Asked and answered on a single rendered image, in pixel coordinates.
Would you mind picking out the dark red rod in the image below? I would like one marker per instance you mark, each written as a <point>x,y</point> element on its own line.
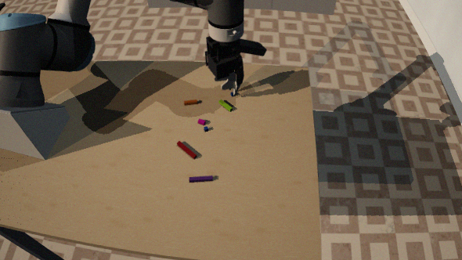
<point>187,150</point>

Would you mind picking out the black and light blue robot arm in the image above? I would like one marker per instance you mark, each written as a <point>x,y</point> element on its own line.
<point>64,43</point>

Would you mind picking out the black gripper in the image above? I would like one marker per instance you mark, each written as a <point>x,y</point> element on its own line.
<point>225,62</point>

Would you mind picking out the purple rod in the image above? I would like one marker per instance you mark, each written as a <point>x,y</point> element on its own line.
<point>201,179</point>

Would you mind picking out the orange rod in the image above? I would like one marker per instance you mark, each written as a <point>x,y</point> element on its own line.
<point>190,102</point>

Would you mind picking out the lime green rod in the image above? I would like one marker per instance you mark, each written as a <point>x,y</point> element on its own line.
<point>228,107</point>

